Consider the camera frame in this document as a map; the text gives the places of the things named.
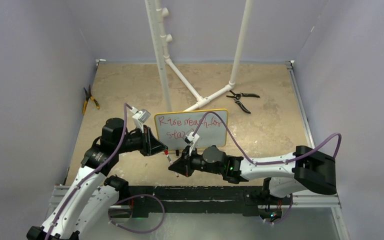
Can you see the yellow framed whiteboard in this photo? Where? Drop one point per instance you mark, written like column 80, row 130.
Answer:
column 173, row 127

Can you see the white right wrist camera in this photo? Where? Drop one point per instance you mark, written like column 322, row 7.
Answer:
column 191, row 141

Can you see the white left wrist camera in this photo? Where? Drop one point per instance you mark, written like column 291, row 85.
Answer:
column 140, row 116

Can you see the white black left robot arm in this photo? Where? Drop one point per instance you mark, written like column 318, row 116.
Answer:
column 93, row 190

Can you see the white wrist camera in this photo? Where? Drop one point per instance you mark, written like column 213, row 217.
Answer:
column 140, row 116
column 191, row 141

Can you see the white PVC pipe frame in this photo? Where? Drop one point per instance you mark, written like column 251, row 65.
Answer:
column 193, row 31

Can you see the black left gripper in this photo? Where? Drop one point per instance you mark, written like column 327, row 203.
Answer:
column 150, row 145

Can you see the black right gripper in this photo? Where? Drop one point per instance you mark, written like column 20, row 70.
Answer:
column 181, row 165

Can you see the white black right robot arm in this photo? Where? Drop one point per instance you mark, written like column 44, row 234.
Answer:
column 304, row 169

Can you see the white red whiteboard marker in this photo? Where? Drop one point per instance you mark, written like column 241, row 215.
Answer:
column 170, row 161

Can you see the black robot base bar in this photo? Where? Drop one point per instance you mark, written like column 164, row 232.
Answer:
column 249, row 201

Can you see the yellow black needle-nose pliers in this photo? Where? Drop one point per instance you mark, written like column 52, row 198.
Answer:
column 89, row 97

